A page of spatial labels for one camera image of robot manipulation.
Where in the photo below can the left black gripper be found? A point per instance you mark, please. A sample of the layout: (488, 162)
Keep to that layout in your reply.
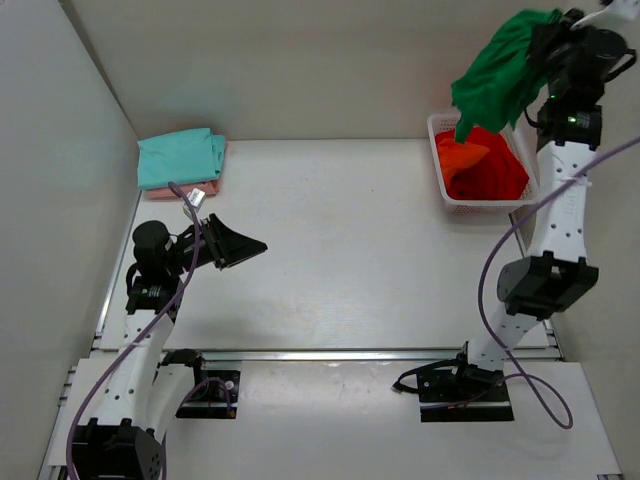
(228, 244)

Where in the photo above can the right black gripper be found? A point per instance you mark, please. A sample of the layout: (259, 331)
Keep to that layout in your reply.
(559, 32)

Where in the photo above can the green t shirt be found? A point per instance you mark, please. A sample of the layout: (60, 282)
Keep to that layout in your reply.
(500, 84)

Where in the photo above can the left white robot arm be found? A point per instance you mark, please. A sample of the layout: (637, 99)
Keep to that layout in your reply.
(119, 429)

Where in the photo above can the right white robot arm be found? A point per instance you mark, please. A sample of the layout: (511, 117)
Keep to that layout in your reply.
(554, 273)

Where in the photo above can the white plastic basket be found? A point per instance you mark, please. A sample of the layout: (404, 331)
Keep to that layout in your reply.
(438, 123)

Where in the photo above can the folded teal t shirt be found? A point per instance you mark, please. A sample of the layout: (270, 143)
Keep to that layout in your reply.
(182, 157)

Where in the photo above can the red t shirt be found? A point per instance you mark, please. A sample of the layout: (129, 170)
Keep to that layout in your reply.
(499, 176)

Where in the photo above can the orange t shirt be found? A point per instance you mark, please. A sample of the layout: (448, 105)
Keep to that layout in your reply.
(455, 158)

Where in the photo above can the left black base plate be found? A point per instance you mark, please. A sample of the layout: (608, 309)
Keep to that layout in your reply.
(216, 399)

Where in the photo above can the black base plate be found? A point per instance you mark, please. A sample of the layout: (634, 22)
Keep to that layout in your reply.
(216, 399)
(442, 399)

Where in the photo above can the aluminium table rail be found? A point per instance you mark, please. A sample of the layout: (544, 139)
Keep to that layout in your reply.
(551, 352)

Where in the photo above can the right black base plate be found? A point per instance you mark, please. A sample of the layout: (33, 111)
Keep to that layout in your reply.
(442, 399)

